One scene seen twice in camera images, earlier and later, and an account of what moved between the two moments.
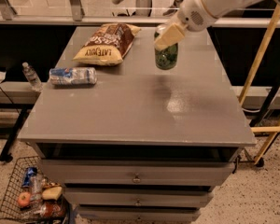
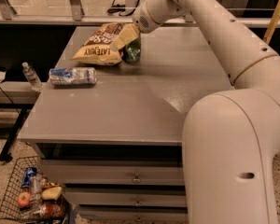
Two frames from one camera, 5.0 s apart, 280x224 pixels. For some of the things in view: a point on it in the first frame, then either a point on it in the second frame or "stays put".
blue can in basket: [30, 171] stays put
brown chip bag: [107, 45] stays put
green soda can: [167, 58] to [132, 52]
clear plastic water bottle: [32, 77] stays put
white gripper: [190, 12] to [141, 20]
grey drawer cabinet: [144, 144] stays put
